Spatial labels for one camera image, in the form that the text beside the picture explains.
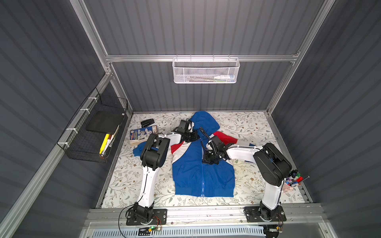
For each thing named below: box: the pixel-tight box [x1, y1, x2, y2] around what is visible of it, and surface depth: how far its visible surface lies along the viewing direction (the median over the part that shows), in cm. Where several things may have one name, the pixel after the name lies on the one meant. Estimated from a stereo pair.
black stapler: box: [140, 118, 155, 128], surface depth 114 cm
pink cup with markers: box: [281, 169, 311, 194], surface depth 74 cm
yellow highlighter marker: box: [99, 133, 110, 155], surface depth 72 cm
